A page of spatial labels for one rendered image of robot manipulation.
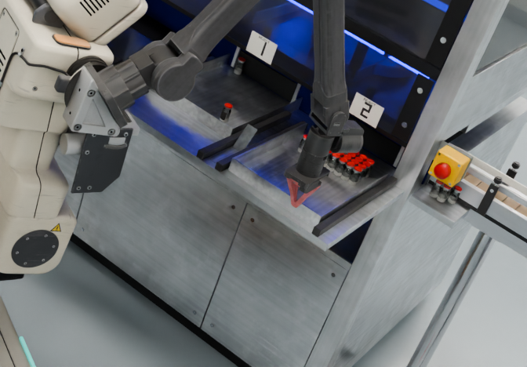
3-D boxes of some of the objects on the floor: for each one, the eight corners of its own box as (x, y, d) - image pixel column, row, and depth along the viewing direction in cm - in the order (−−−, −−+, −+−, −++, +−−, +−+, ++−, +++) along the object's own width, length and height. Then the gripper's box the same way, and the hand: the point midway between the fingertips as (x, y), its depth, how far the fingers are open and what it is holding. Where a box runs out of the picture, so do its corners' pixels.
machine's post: (292, 407, 301) (630, -318, 197) (307, 419, 299) (657, -308, 195) (281, 417, 296) (622, -322, 192) (297, 429, 294) (650, -311, 190)
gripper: (314, 136, 220) (293, 191, 228) (291, 148, 212) (270, 205, 220) (339, 150, 218) (317, 206, 226) (317, 164, 210) (294, 221, 218)
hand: (295, 203), depth 222 cm, fingers closed
